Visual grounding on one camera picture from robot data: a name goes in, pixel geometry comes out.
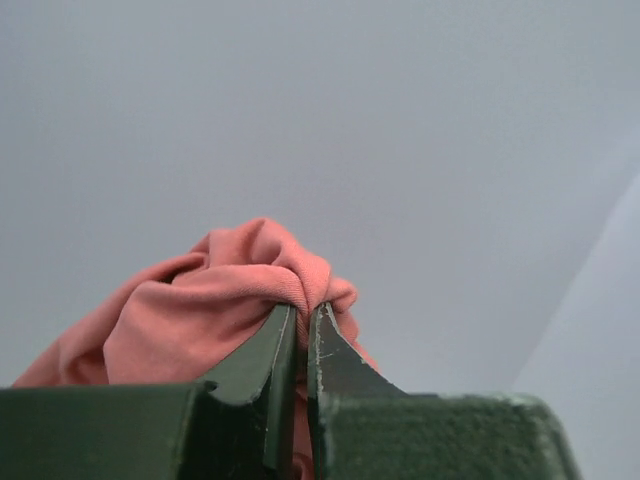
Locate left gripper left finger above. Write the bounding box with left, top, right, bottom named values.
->
left=200, top=304, right=297, bottom=479

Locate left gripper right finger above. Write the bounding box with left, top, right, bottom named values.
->
left=307, top=303, right=415, bottom=479

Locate red t shirt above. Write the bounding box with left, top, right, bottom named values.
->
left=1, top=219, right=358, bottom=479

